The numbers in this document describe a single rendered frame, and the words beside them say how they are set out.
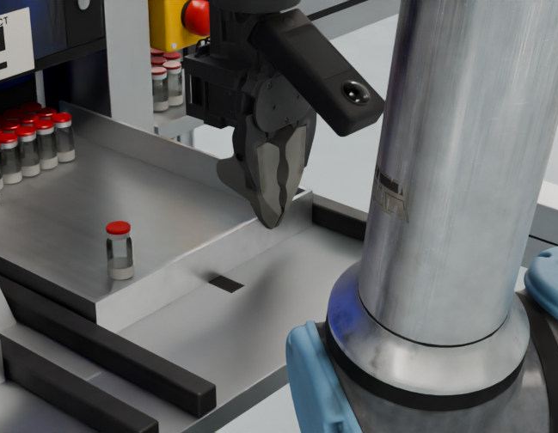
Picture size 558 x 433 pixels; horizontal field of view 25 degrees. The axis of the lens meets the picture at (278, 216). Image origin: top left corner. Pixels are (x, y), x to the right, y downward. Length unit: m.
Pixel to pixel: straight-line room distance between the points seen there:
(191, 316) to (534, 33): 0.51
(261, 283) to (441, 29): 0.51
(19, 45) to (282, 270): 0.33
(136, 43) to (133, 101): 0.06
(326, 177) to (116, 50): 2.07
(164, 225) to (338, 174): 2.22
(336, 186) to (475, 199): 2.66
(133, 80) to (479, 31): 0.79
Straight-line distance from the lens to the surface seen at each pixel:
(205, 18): 1.31
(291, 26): 1.00
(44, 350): 0.97
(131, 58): 1.30
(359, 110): 0.97
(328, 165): 3.39
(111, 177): 1.23
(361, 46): 4.30
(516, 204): 0.63
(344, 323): 0.70
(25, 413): 0.91
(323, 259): 1.08
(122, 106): 1.31
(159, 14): 1.32
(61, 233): 1.13
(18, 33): 1.19
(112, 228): 1.03
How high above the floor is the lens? 1.40
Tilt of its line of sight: 27 degrees down
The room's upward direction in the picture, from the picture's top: straight up
